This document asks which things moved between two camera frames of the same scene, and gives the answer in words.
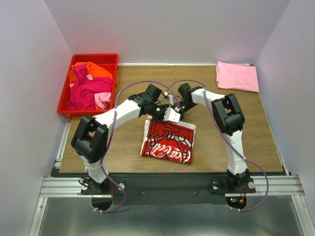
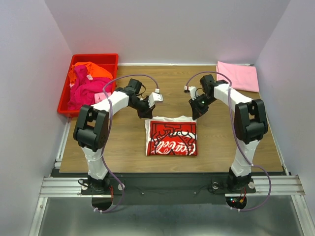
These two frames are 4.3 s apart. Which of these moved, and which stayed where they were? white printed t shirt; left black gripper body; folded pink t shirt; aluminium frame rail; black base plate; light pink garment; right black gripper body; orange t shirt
Moved: right black gripper body; white printed t shirt; left black gripper body
Stayed: folded pink t shirt; orange t shirt; light pink garment; aluminium frame rail; black base plate
